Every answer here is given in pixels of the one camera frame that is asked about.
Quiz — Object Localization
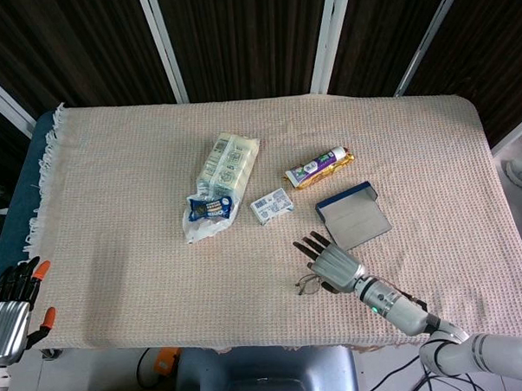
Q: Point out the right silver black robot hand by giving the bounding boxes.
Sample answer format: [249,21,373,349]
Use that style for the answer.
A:
[291,228,367,297]

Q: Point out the left silver robot hand orange fingertips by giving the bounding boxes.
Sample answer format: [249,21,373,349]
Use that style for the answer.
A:
[0,255,60,363]

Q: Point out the thin-framed eyeglasses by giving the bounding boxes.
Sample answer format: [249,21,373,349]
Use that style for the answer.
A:
[295,272,332,297]

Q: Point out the blue grey glasses case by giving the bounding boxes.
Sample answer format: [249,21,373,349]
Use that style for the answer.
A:
[313,180,394,253]

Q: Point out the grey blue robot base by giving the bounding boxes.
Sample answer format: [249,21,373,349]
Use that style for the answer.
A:
[174,341,360,391]

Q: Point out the small white blue packet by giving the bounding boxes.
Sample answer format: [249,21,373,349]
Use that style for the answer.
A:
[248,186,296,227]

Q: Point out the gold foil snack pack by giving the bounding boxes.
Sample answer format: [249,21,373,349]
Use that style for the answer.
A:
[291,151,358,190]

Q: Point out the white purple toothpaste tube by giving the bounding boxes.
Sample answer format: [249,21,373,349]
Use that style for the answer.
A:
[283,145,351,183]

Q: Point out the white plastic bag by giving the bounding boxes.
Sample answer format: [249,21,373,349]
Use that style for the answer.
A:
[181,178,241,246]

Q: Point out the blue Oreo cookie pack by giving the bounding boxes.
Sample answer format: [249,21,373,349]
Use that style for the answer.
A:
[187,194,235,221]

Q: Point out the pale yellow tissue pack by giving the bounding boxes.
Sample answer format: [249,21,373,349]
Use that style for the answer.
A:
[192,130,264,203]

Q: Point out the beige waffle tablecloth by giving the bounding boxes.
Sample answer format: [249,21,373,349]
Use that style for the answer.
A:
[16,82,522,367]

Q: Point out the orange device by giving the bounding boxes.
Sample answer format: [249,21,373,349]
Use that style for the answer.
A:
[153,346,183,377]

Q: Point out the black cable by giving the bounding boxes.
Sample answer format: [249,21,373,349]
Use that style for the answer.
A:
[134,347,166,390]

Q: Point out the black floor cables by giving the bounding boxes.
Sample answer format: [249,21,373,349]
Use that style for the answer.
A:
[397,352,492,391]

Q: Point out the silver aluminium extrusion post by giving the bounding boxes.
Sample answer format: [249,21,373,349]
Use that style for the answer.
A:
[489,112,522,157]
[0,61,37,139]
[138,0,191,106]
[390,0,473,98]
[306,0,357,94]

